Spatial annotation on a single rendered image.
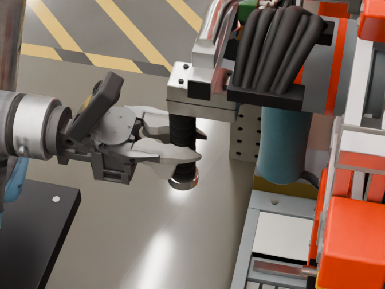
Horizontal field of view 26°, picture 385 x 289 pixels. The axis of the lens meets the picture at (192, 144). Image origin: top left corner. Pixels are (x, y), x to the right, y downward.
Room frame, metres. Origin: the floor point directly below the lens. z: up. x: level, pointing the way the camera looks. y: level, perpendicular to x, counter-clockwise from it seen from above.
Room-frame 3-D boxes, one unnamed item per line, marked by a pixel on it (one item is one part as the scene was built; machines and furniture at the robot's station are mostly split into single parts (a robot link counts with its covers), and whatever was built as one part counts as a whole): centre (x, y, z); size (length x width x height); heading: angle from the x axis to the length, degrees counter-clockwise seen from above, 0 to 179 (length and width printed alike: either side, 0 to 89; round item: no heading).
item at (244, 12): (1.32, -0.11, 0.64); 0.04 x 0.04 x 0.04; 78
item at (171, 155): (0.76, 0.04, 0.80); 0.09 x 0.03 x 0.06; 70
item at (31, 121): (0.82, 0.21, 0.81); 0.10 x 0.05 x 0.09; 168
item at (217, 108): (0.78, -0.02, 0.93); 0.09 x 0.05 x 0.05; 78
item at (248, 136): (1.54, -0.16, 0.21); 0.10 x 0.10 x 0.42; 78
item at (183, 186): (0.78, 0.01, 0.83); 0.04 x 0.04 x 0.16
